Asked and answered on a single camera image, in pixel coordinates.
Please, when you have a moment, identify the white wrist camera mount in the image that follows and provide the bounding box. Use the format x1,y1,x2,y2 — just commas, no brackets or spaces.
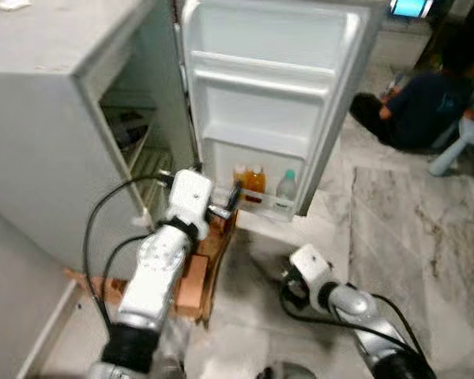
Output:
288,244,337,298
166,168,216,227

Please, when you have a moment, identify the white wire fridge shelf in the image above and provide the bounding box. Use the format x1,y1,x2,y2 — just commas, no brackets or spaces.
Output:
126,144,176,223

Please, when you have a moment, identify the red brick fridge base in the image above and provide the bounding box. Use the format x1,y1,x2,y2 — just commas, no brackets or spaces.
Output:
63,207,239,326

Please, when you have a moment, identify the lit screen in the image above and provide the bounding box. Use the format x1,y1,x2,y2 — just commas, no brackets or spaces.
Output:
389,0,435,19

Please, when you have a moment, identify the pale blue plastic stool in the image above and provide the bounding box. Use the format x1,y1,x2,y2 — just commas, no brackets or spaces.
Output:
427,117,474,179

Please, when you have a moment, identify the seated person in dark clothes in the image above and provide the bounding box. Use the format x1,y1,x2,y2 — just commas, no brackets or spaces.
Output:
349,43,474,152

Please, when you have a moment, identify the clear bottle teal cap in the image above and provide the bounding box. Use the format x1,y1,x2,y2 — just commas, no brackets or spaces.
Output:
276,170,298,203

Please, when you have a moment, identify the pale orange drink bottle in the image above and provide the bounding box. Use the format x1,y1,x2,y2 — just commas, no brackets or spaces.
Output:
232,164,248,200

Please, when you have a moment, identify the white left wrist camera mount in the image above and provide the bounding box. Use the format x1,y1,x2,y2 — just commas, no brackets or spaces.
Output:
166,168,216,227

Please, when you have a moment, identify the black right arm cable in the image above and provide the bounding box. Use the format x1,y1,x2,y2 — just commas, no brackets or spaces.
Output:
279,291,424,358

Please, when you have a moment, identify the dark orange drink bottle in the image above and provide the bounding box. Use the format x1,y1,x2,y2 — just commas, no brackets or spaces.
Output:
246,164,267,205

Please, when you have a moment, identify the grey mini fridge body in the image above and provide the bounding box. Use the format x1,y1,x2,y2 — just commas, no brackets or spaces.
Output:
0,0,200,276

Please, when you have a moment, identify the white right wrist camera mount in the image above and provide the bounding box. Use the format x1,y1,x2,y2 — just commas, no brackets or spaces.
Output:
288,244,337,298

